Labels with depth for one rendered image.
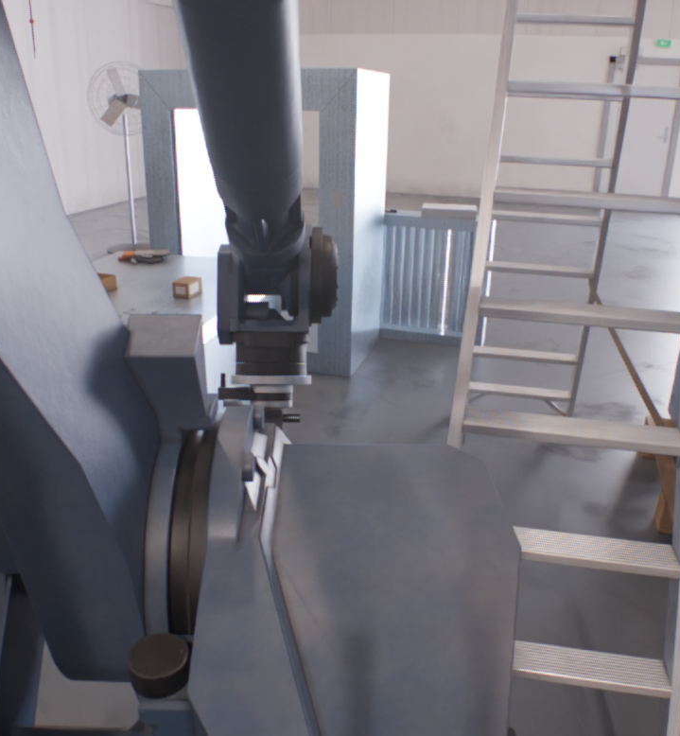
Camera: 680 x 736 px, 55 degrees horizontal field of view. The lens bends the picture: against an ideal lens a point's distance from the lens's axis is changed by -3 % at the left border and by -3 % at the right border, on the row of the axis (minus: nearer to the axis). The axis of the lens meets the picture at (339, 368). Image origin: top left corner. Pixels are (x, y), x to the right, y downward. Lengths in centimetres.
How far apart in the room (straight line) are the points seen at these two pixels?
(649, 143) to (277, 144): 1044
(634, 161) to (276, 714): 1078
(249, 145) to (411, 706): 60
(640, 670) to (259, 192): 113
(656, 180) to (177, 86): 857
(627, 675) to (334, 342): 257
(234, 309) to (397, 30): 1039
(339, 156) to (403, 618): 296
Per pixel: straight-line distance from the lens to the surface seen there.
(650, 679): 150
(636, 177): 1117
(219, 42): 71
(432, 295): 426
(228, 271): 116
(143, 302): 282
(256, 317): 117
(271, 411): 113
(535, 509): 268
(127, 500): 66
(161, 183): 387
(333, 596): 66
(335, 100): 344
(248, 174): 86
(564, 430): 136
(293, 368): 114
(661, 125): 1117
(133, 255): 355
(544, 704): 197
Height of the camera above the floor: 142
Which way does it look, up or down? 22 degrees down
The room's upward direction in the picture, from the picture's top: 1 degrees clockwise
